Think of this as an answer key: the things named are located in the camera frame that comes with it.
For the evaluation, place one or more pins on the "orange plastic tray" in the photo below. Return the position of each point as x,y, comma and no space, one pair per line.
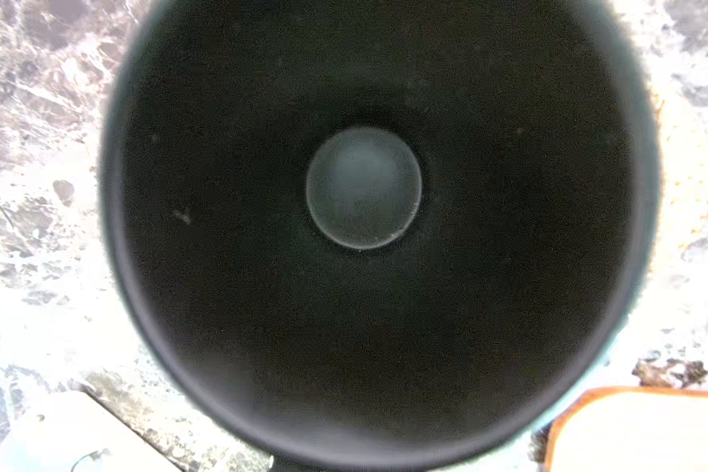
631,429

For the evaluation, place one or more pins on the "black mug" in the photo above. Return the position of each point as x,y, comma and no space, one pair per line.
379,235

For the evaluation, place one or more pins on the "grey remote device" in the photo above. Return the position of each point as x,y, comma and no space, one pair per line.
73,432

